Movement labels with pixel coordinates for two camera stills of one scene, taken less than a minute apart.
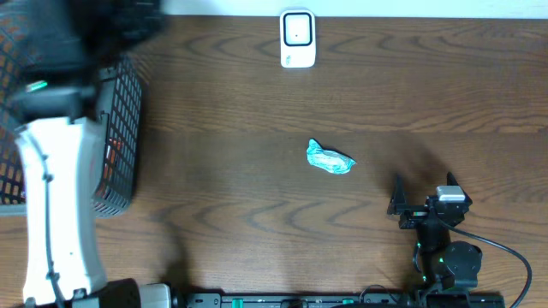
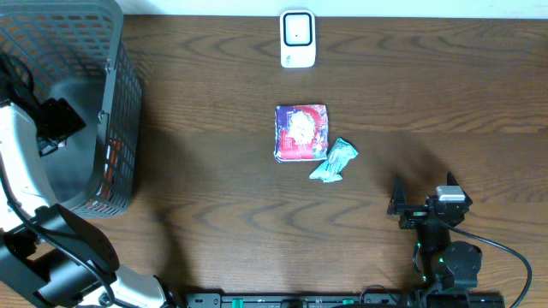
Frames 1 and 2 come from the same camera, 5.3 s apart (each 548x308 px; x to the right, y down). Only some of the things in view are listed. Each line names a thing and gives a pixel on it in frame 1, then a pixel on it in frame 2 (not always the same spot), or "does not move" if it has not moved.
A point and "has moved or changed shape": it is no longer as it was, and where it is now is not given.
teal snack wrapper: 328,159 has moved or changed shape
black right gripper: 424,212 does not move
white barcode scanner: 297,38 does not move
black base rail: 339,300 does not move
